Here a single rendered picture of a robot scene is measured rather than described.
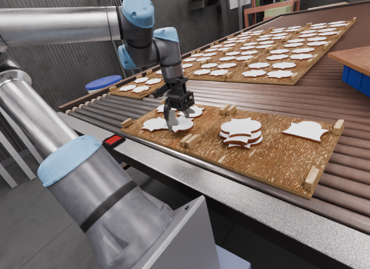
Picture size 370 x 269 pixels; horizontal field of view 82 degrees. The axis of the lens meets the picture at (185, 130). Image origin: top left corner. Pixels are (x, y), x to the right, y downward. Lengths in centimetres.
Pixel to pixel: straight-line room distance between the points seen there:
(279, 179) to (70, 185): 48
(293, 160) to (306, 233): 21
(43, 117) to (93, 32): 24
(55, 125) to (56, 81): 339
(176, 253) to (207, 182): 34
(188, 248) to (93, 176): 19
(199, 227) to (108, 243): 14
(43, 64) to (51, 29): 335
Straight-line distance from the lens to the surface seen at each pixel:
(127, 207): 38
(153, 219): 37
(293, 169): 65
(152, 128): 95
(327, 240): 56
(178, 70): 73
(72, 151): 40
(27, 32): 60
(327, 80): 131
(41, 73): 391
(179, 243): 34
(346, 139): 83
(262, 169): 65
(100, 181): 38
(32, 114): 62
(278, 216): 57
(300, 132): 79
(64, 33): 59
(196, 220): 35
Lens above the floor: 136
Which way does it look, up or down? 29 degrees down
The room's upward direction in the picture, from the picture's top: 13 degrees counter-clockwise
